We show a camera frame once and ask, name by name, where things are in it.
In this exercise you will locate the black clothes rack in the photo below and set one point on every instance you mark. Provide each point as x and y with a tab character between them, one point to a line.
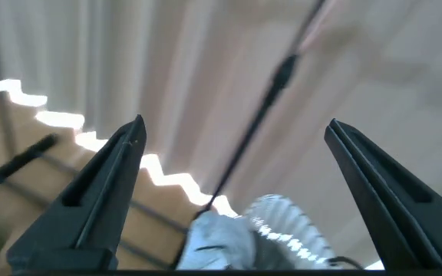
278	80

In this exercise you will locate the pale grey garment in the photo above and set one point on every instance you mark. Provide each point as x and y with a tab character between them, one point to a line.
217	237

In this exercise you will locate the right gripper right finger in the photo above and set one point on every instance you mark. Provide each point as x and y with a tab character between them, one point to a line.
405	237

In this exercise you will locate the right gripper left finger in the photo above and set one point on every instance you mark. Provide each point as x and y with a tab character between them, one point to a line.
52	245

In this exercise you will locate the white laundry basket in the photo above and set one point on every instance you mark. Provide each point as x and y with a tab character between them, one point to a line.
282	214

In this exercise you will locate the beige curtain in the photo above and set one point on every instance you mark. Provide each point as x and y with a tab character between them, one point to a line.
205	76

